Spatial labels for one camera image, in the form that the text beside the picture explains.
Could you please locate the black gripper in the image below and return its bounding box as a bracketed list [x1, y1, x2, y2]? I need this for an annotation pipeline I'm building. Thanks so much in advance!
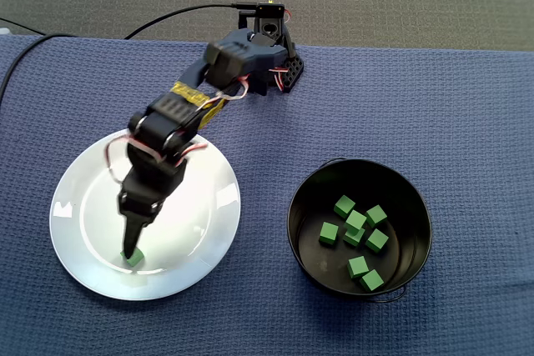
[116, 144, 188, 260]

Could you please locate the green cube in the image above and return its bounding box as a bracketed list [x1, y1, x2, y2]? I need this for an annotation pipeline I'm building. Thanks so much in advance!
[365, 204, 388, 228]
[345, 209, 368, 234]
[342, 228, 366, 248]
[319, 222, 340, 248]
[346, 255, 370, 280]
[365, 228, 390, 253]
[359, 268, 385, 293]
[333, 194, 357, 219]
[119, 248, 145, 268]

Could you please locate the white round plate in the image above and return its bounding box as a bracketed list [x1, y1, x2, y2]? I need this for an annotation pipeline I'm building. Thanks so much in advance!
[48, 123, 242, 302]

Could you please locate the black metal bucket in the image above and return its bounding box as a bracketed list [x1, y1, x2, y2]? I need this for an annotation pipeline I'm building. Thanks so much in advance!
[286, 158, 434, 305]

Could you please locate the blue waffle table cloth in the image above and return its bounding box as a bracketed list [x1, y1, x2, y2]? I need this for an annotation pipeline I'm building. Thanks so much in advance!
[0, 33, 534, 356]

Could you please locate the thick black cable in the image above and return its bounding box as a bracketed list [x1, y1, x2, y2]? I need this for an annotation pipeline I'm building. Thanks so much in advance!
[0, 33, 74, 101]

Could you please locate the thin black cable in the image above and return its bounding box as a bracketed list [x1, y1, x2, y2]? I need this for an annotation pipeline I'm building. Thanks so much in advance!
[0, 16, 45, 36]

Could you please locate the black cable to robot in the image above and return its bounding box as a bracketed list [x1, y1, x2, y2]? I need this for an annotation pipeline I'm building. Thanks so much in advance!
[123, 0, 258, 41]

